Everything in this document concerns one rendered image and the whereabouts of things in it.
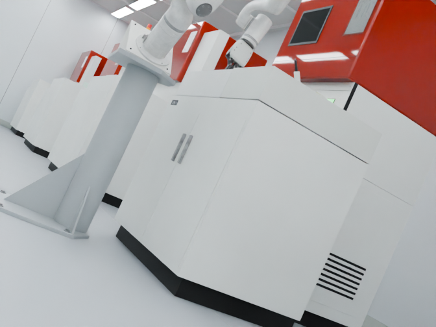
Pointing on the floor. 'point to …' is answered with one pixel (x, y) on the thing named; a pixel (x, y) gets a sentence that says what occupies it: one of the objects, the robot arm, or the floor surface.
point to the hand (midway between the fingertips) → (228, 69)
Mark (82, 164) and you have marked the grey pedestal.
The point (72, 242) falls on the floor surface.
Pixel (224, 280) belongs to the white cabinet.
